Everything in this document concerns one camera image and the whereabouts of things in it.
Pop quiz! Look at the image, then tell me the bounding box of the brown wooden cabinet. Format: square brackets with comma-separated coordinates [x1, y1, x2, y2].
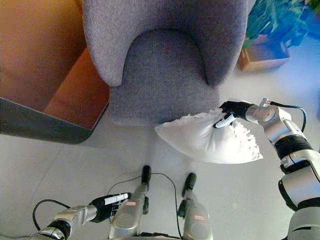
[0, 0, 111, 145]

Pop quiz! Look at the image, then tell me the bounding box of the silver right robot leg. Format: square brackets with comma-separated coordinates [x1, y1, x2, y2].
[177, 189, 215, 240]

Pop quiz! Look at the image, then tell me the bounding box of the white fringed throw pillow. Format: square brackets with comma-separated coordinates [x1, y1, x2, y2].
[154, 107, 264, 165]

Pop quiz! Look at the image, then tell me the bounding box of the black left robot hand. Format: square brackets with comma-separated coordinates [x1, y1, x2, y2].
[89, 191, 133, 224]

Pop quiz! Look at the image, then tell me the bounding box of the grey fabric tub armchair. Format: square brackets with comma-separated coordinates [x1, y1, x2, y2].
[82, 0, 251, 126]

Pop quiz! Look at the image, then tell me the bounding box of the black robot foot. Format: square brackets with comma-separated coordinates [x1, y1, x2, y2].
[181, 172, 197, 198]
[141, 165, 152, 192]

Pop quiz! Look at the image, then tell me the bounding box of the black left robot foot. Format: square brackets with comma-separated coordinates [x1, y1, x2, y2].
[141, 165, 152, 192]

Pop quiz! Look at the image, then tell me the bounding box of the silver left robot leg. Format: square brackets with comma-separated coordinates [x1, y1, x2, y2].
[109, 184, 151, 240]

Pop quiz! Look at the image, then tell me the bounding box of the tan wicker basket planter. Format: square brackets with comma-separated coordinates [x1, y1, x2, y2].
[238, 34, 292, 73]

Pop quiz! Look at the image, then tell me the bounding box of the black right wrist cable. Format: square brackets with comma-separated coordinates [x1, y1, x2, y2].
[269, 100, 307, 133]

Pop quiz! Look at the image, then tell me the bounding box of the silver robot leg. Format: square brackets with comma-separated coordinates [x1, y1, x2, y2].
[177, 189, 215, 240]
[109, 184, 151, 240]

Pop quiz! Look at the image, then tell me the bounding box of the green leafy potted plant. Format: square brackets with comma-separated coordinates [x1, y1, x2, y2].
[243, 0, 320, 49]

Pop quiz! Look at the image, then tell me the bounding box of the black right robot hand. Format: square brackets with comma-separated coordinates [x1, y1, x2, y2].
[213, 100, 252, 129]

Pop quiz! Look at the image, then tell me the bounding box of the black right robot foot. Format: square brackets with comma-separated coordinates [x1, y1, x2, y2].
[181, 172, 197, 198]

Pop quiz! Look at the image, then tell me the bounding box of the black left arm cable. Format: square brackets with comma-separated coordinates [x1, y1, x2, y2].
[32, 199, 71, 231]

